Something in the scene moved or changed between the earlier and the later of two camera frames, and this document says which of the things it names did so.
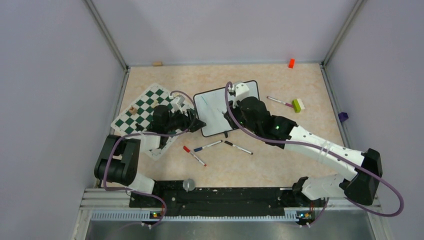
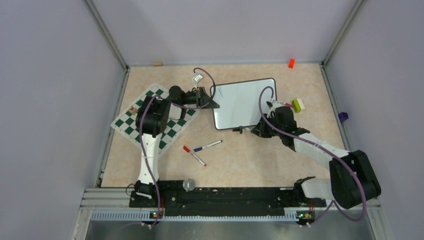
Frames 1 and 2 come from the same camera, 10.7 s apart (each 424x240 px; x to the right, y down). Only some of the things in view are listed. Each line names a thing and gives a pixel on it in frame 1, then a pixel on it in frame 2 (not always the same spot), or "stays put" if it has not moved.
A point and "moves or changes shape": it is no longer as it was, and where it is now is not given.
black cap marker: (238, 147) moves or changes shape
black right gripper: (232, 122) → (260, 129)
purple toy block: (343, 116) stays put
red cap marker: (188, 150) stays put
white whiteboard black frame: (210, 106) moves or changes shape
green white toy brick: (297, 105) stays put
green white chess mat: (137, 117) stays put
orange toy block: (291, 63) stays put
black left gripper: (190, 122) → (201, 97)
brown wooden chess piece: (133, 110) stays put
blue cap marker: (199, 149) stays put
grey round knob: (189, 184) stays put
